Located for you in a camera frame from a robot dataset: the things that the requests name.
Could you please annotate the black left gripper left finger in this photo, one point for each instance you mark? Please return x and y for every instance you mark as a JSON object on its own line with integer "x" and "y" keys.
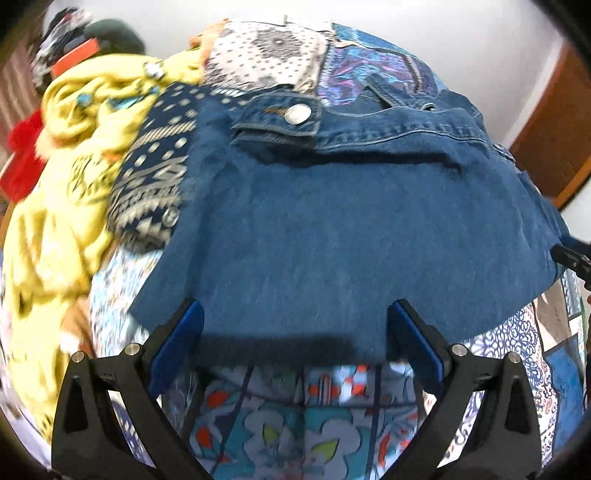
{"x": 108, "y": 423}

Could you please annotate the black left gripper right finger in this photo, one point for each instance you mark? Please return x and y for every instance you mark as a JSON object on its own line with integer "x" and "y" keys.
{"x": 484, "y": 423}

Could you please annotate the blue denim jacket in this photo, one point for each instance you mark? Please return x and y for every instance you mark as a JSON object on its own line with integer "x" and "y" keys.
{"x": 304, "y": 222}

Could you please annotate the blue patchwork bedspread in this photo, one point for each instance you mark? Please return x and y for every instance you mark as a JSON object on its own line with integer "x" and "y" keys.
{"x": 353, "y": 421}

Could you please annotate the yellow cartoon fleece blanket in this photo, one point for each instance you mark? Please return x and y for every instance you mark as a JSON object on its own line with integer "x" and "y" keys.
{"x": 57, "y": 235}

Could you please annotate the red plush toy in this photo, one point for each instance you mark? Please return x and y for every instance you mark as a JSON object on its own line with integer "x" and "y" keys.
{"x": 25, "y": 165}

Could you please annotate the striped curtain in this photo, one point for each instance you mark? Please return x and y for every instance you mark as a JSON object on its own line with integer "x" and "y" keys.
{"x": 19, "y": 99}

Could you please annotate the orange box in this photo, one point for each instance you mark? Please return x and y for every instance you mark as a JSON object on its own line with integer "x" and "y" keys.
{"x": 76, "y": 55}

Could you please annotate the green cushion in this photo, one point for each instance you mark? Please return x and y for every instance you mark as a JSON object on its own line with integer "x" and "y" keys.
{"x": 115, "y": 36}

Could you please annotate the brown wooden door frame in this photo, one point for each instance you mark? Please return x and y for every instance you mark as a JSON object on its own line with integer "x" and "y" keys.
{"x": 554, "y": 145}

